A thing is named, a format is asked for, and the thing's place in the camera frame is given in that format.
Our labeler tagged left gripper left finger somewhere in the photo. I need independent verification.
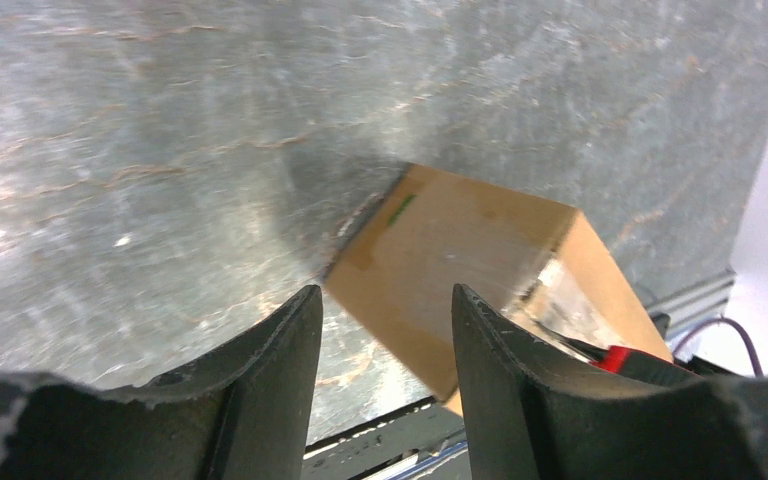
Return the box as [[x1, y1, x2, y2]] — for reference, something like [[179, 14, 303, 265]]
[[0, 285, 323, 479]]

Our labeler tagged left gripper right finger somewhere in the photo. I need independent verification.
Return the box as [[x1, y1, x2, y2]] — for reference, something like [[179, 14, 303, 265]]
[[452, 284, 768, 479]]

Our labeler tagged red black utility knife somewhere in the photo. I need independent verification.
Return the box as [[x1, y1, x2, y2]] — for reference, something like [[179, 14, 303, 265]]
[[538, 323, 698, 387]]

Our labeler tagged brown cardboard express box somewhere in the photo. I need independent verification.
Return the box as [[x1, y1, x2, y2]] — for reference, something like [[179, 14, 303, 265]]
[[324, 165, 671, 413]]

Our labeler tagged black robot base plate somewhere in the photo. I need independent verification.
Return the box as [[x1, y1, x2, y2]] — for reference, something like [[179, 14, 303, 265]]
[[300, 398, 472, 479]]

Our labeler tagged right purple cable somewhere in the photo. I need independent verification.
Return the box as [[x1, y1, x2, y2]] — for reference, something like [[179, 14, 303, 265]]
[[672, 316, 764, 379]]

